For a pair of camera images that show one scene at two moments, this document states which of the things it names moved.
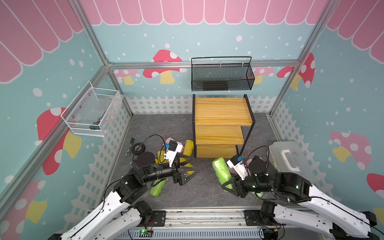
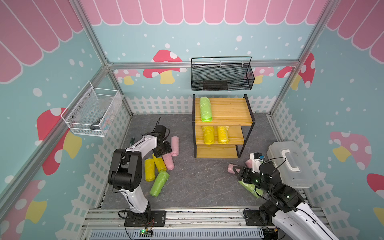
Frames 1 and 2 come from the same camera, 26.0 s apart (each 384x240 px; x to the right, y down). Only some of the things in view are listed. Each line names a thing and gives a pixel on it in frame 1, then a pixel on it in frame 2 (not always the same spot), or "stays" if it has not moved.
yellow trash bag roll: (188, 151) to (209, 138)
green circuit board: (145, 233) stays
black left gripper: (180, 177) to (168, 149)
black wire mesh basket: (221, 73) stays
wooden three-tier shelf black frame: (220, 125) stays
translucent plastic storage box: (288, 156) stays
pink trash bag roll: (248, 161) to (230, 169)
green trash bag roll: (222, 171) to (205, 109)
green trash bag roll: (155, 190) stays
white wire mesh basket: (86, 115) stays
